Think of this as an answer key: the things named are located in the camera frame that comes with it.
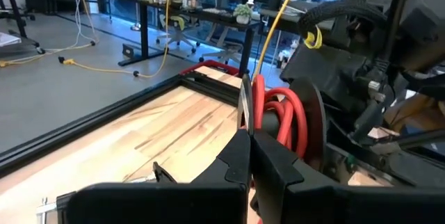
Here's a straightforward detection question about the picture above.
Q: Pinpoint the black cord spool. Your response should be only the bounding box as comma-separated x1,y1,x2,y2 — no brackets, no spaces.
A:
237,73,327,173

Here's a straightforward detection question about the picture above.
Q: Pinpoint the small potted plant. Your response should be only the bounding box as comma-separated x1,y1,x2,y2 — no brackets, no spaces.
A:
233,3,253,25

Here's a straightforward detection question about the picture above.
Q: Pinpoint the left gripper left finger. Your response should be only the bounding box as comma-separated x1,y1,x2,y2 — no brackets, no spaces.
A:
55,129,252,224

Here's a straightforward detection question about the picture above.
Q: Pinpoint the yellow extension cable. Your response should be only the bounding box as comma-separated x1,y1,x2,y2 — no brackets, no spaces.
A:
0,0,174,79
252,0,304,82

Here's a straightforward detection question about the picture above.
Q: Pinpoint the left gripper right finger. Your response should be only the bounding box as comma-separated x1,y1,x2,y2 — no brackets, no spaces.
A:
250,130,445,224

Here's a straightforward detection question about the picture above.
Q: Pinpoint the grey office chair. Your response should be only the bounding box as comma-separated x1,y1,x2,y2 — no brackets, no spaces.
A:
156,13,201,54

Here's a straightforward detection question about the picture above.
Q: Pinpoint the red cord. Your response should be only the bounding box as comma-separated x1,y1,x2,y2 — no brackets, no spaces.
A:
252,74,309,159

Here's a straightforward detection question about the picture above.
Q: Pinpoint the black standing desk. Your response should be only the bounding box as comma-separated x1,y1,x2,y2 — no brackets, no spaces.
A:
109,0,264,75

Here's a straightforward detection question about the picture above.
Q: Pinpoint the red plastic bin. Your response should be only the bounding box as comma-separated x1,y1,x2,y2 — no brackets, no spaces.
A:
179,59,241,77

